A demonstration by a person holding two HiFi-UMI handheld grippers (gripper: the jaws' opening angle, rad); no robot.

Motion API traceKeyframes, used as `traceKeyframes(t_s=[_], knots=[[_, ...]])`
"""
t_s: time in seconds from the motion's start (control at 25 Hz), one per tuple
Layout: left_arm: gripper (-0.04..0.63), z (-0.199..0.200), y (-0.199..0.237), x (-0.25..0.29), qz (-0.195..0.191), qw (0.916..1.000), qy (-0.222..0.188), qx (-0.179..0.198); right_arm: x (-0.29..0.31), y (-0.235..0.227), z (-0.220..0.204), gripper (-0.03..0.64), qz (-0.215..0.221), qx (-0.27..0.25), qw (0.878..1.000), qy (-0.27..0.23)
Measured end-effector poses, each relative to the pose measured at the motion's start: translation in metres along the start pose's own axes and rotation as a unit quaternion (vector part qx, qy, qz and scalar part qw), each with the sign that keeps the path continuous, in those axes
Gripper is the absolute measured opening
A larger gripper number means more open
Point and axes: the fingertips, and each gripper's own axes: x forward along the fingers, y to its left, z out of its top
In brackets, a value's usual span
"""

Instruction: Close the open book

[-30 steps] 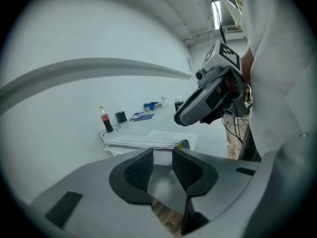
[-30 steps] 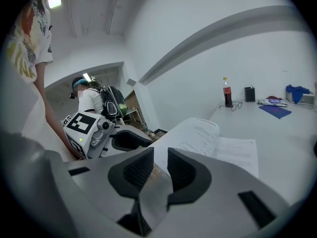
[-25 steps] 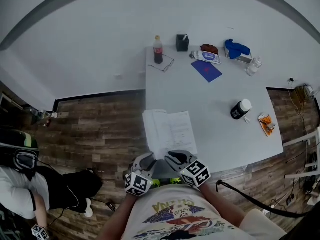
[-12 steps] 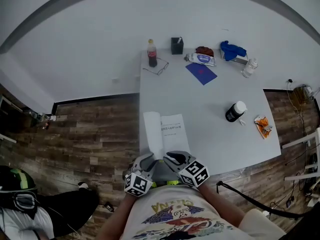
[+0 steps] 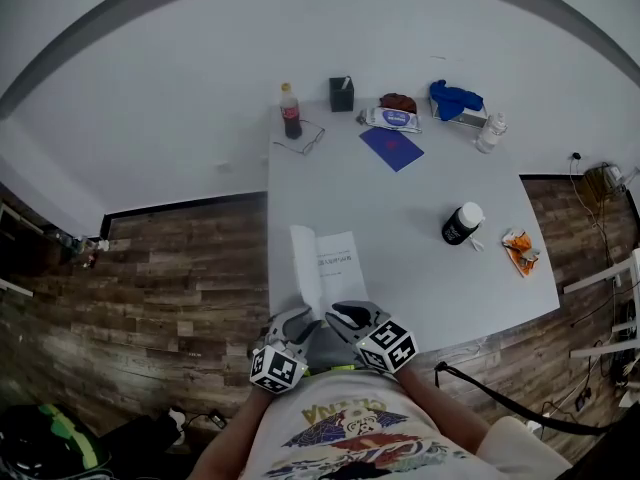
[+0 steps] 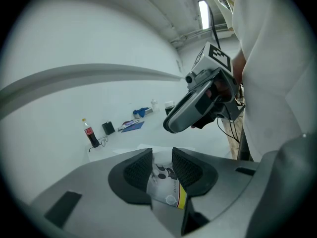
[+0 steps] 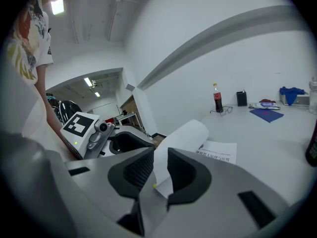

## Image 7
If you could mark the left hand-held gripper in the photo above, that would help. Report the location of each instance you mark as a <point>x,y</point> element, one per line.
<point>76,125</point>

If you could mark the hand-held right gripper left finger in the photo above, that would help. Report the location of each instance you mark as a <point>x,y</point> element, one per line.
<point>94,182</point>

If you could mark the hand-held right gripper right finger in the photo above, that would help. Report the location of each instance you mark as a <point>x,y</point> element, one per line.
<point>223,207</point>

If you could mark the white paper sheets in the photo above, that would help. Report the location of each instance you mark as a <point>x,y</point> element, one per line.
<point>183,135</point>

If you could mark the person's left forearm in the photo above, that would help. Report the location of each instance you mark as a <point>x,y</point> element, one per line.
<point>48,103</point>

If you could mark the ceiling light panel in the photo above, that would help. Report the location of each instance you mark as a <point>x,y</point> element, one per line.
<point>88,81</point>
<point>97,94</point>
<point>57,6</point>

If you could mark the large white table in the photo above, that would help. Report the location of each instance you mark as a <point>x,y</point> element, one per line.
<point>260,145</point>

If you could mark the dark soda bottle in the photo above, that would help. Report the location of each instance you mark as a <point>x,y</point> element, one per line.
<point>218,100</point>

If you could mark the black eyeglasses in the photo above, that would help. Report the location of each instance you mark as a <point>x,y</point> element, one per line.
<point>228,113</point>

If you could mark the blue folder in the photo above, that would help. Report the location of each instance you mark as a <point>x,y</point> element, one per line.
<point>267,115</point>

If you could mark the black jar white lid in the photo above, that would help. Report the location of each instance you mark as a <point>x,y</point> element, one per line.
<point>312,150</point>

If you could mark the black square pen holder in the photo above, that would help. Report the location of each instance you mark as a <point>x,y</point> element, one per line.
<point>242,98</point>

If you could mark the purple white packet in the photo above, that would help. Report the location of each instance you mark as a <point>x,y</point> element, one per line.
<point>266,105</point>

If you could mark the blue cloth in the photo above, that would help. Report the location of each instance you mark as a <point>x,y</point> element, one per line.
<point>291,93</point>

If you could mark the grey metal box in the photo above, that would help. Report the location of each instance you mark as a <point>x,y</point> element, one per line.
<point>302,100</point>

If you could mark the clear plastic bottle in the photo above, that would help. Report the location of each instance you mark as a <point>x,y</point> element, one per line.
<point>313,98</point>

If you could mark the person in white shirt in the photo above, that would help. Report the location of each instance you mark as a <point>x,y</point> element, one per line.
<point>29,33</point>

